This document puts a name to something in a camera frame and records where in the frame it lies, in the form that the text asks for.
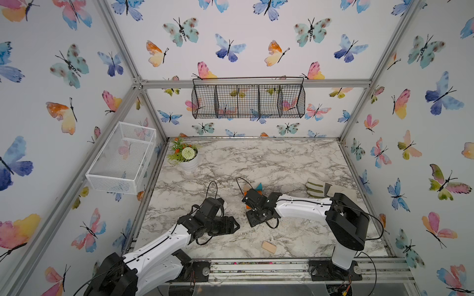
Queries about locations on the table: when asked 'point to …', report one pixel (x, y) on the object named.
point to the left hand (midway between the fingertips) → (236, 227)
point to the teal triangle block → (259, 187)
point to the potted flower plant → (186, 155)
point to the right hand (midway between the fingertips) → (254, 217)
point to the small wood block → (269, 246)
